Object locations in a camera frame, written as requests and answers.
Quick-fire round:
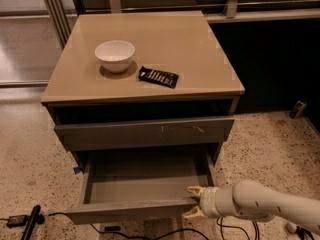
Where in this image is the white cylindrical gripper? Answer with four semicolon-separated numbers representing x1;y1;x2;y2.
182;186;239;220

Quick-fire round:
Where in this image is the black power adapter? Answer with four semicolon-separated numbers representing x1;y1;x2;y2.
7;215;28;228

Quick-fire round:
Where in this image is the black snack packet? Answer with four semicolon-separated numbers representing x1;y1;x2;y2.
138;66;179;89

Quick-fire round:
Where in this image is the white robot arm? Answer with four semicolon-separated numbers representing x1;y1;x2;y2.
183;180;320;235

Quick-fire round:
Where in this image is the grey three-drawer cabinet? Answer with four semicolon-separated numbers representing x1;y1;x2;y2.
40;10;246;165

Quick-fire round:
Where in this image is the white ceramic bowl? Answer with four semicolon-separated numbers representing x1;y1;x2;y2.
95;40;135;73

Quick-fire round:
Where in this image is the coiled black cable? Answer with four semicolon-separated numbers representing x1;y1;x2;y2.
215;216;261;240

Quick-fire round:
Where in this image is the white power strip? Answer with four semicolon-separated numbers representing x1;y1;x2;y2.
286;222;305;233

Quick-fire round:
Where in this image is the grey drawer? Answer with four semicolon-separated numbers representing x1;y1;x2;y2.
66;145;214;224
54;116;234;151

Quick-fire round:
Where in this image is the black stick device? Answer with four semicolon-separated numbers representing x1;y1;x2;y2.
21;205;45;240

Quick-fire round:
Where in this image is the grey top drawer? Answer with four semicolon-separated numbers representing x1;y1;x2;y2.
54;116;234;151

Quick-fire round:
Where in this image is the small dark floor box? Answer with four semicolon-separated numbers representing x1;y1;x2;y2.
289;100;306;119

